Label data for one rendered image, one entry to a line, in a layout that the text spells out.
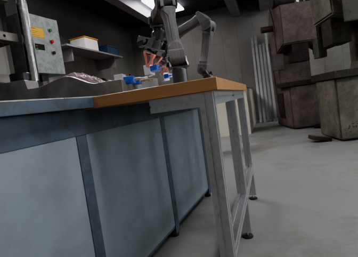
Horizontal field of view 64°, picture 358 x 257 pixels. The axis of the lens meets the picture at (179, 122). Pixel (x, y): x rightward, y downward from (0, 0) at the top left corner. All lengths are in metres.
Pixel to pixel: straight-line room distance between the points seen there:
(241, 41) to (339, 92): 4.53
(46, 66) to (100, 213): 1.36
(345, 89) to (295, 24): 1.95
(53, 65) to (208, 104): 1.57
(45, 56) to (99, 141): 1.24
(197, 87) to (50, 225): 0.59
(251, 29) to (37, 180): 7.49
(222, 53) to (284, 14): 2.94
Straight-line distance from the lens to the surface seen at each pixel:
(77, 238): 1.06
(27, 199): 0.91
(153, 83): 1.59
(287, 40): 5.43
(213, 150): 0.93
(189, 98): 0.92
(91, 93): 1.16
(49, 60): 2.28
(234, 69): 7.97
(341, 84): 3.93
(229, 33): 8.11
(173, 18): 1.29
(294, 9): 5.57
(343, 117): 3.95
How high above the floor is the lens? 0.73
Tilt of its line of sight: 4 degrees down
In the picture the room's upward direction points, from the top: 8 degrees counter-clockwise
